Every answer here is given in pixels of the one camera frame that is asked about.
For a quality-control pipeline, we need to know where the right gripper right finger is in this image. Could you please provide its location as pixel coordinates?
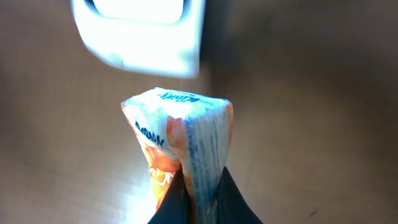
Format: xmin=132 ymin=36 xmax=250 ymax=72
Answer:
xmin=216 ymin=167 xmax=262 ymax=224

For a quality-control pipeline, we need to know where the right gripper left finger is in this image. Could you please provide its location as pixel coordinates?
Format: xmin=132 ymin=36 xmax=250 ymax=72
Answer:
xmin=148 ymin=169 xmax=190 ymax=224

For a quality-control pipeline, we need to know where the orange Kleenex tissue pack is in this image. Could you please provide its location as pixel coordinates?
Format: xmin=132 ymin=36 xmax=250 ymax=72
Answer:
xmin=121 ymin=87 xmax=233 ymax=223

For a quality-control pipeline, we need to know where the white barcode scanner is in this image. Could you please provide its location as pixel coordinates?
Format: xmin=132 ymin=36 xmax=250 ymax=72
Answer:
xmin=70 ymin=0 xmax=206 ymax=78

